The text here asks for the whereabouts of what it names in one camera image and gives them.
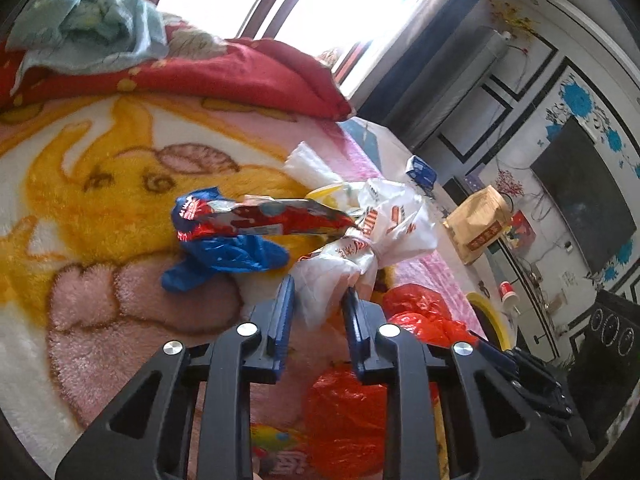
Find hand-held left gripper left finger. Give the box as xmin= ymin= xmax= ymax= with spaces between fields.
xmin=55 ymin=275 xmax=296 ymax=480

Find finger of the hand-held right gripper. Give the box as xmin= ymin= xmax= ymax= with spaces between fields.
xmin=477 ymin=340 xmax=521 ymax=377

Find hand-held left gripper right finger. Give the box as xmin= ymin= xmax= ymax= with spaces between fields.
xmin=341 ymin=287 xmax=583 ymax=480

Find red plastic bag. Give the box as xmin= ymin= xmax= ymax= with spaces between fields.
xmin=305 ymin=282 xmax=478 ymax=480

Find white printed plastic bag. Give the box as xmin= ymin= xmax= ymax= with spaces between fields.
xmin=290 ymin=177 xmax=438 ymax=331

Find yellow snack packet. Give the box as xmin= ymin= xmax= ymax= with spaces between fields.
xmin=305 ymin=182 xmax=361 ymax=221

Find yellow chair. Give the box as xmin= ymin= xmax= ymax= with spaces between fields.
xmin=470 ymin=292 xmax=511 ymax=351

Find red paper cup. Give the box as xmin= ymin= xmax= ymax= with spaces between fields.
xmin=499 ymin=281 xmax=521 ymax=312

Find black cabinet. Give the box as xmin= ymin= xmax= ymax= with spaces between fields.
xmin=567 ymin=290 xmax=640 ymax=441

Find blue plastic bag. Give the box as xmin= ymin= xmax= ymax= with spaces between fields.
xmin=161 ymin=234 xmax=290 ymax=293

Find red snack packet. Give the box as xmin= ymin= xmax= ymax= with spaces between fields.
xmin=174 ymin=187 xmax=358 ymax=243

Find colourful printed wrapper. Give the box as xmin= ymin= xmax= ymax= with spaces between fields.
xmin=250 ymin=422 xmax=311 ymax=480

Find red box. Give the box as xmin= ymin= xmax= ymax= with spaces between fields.
xmin=510 ymin=210 xmax=536 ymax=251

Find brown paper bag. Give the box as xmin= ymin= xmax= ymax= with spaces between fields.
xmin=442 ymin=185 xmax=513 ymax=267

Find white tied plastic bundle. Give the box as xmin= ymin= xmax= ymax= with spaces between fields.
xmin=284 ymin=141 xmax=346 ymax=196

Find blue tissue pack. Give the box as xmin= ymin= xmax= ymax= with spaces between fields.
xmin=405 ymin=155 xmax=438 ymax=188

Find black television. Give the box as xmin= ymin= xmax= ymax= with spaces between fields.
xmin=530 ymin=116 xmax=636 ymax=276

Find pink and yellow printed blanket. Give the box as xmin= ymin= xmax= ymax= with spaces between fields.
xmin=0 ymin=95 xmax=488 ymax=480

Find red quilt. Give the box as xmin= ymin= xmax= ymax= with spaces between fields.
xmin=0 ymin=15 xmax=357 ymax=122

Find grey standing air conditioner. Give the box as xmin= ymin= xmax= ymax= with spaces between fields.
xmin=360 ymin=25 xmax=503 ymax=148

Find yellow artificial flowers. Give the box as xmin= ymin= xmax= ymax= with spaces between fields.
xmin=487 ymin=0 xmax=543 ymax=41

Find light blue cloth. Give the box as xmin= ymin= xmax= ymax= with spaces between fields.
xmin=9 ymin=0 xmax=170 ymax=73

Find wooden window frame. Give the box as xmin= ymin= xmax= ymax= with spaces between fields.
xmin=115 ymin=0 xmax=451 ymax=106

